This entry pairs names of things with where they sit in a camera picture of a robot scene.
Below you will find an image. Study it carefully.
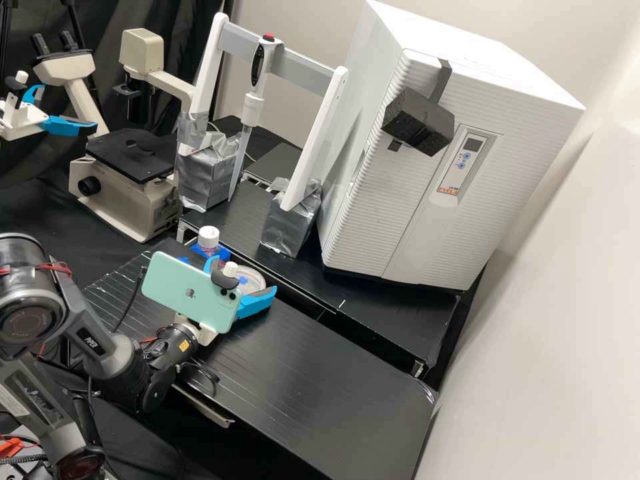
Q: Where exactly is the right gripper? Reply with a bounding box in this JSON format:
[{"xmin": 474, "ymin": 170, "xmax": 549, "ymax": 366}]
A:
[{"xmin": 175, "ymin": 251, "xmax": 278, "ymax": 347}]

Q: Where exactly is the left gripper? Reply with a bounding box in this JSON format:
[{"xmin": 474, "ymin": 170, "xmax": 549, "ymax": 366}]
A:
[{"xmin": 0, "ymin": 83, "xmax": 100, "ymax": 141}]

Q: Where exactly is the left phone holder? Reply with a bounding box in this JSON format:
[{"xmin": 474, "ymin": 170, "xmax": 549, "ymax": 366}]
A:
[{"xmin": 3, "ymin": 70, "xmax": 31, "ymax": 123}]

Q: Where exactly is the small bottle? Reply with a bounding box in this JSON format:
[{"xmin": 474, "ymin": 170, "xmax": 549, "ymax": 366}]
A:
[{"xmin": 197, "ymin": 225, "xmax": 223, "ymax": 259}]

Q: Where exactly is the blue bottle holder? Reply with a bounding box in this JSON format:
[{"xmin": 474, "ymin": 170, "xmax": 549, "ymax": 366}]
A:
[{"xmin": 188, "ymin": 243, "xmax": 222, "ymax": 265}]

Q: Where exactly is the cream microscope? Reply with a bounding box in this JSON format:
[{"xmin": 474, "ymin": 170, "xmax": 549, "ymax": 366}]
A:
[{"xmin": 31, "ymin": 28, "xmax": 197, "ymax": 245}]

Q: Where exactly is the white pipette stand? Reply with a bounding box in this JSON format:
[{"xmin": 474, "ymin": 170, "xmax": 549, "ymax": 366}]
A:
[{"xmin": 175, "ymin": 12, "xmax": 350, "ymax": 259}]

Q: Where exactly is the pipette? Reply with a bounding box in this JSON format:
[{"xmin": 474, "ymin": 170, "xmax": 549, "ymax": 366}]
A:
[{"xmin": 229, "ymin": 32, "xmax": 279, "ymax": 204}]

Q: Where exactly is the incubator door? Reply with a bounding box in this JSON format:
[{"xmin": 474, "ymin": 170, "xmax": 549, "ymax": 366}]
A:
[{"xmin": 319, "ymin": 48, "xmax": 587, "ymax": 294}]

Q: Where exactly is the white incubator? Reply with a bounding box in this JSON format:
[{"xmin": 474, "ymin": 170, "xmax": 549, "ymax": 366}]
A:
[{"xmin": 343, "ymin": 0, "xmax": 587, "ymax": 151}]

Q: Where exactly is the right wrist camera phone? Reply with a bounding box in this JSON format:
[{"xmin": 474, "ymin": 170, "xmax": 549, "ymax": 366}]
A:
[{"xmin": 141, "ymin": 251, "xmax": 243, "ymax": 334}]

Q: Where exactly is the black cable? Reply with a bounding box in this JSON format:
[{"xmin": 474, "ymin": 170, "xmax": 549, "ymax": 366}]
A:
[{"xmin": 110, "ymin": 267, "xmax": 147, "ymax": 334}]

